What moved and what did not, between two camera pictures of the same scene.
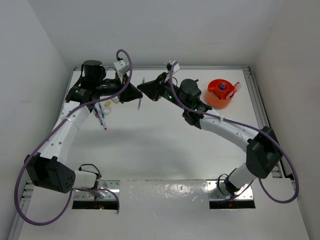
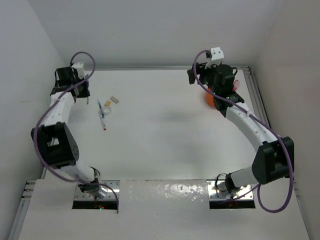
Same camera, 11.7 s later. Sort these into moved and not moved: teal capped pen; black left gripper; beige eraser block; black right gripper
Moved: black right gripper; black left gripper
Not moved: teal capped pen; beige eraser block
